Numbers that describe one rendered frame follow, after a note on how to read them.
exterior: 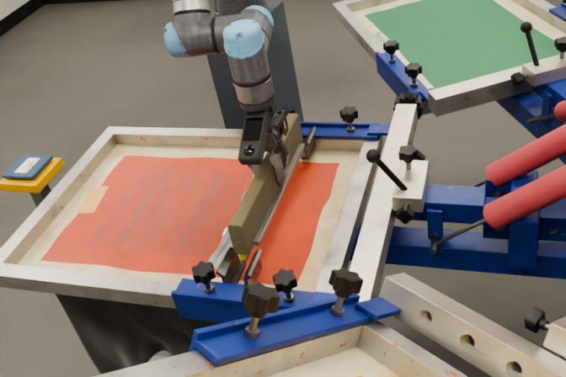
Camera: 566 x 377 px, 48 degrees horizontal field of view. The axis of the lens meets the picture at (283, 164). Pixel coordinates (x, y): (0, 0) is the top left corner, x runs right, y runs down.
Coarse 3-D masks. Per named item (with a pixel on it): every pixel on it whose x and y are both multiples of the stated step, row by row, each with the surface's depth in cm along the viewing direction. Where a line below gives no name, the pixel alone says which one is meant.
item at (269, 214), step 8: (304, 144) 152; (296, 152) 149; (296, 160) 147; (288, 168) 145; (288, 176) 142; (280, 192) 138; (272, 200) 136; (272, 208) 134; (264, 216) 132; (272, 216) 133; (264, 224) 130; (264, 232) 129; (256, 240) 126
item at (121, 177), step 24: (120, 168) 171; (168, 168) 167; (192, 168) 165; (216, 168) 163; (240, 168) 162; (312, 168) 156; (336, 168) 155; (120, 192) 162; (240, 192) 154; (288, 192) 150; (312, 192) 149; (312, 216) 142
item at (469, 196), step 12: (432, 192) 128; (444, 192) 128; (456, 192) 127; (468, 192) 127; (480, 192) 126; (432, 204) 126; (444, 204) 125; (456, 204) 125; (468, 204) 124; (480, 204) 123; (420, 216) 129; (444, 216) 127; (456, 216) 126; (468, 216) 125; (480, 216) 125
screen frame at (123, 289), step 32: (128, 128) 181; (160, 128) 178; (192, 128) 175; (96, 160) 172; (64, 192) 160; (352, 192) 141; (32, 224) 151; (352, 224) 132; (0, 256) 143; (32, 288) 137; (64, 288) 133; (96, 288) 130; (128, 288) 128; (160, 288) 127; (320, 288) 119
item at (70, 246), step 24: (96, 216) 155; (288, 216) 143; (72, 240) 149; (216, 240) 141; (264, 240) 138; (288, 240) 137; (312, 240) 136; (96, 264) 141; (120, 264) 140; (144, 264) 138; (168, 264) 137; (192, 264) 136; (264, 264) 132; (288, 264) 131
